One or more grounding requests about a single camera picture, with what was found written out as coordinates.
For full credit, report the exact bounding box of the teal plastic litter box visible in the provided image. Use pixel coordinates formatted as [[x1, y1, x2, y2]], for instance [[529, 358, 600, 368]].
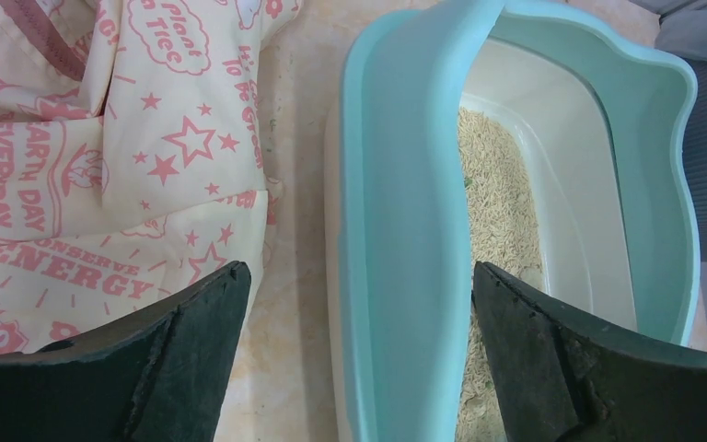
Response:
[[325, 1, 700, 441]]

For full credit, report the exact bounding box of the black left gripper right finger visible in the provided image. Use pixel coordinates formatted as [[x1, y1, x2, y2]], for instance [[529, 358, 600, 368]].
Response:
[[472, 262, 707, 441]]

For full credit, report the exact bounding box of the beige cat litter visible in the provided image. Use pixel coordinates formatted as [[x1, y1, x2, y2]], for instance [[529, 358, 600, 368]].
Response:
[[455, 108, 544, 441]]

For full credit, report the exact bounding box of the cream pink printed cloth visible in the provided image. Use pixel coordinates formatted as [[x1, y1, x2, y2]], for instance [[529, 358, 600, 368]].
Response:
[[0, 0, 301, 355]]

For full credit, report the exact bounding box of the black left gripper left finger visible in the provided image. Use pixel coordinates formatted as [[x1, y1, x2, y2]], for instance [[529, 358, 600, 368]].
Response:
[[0, 262, 251, 441]]

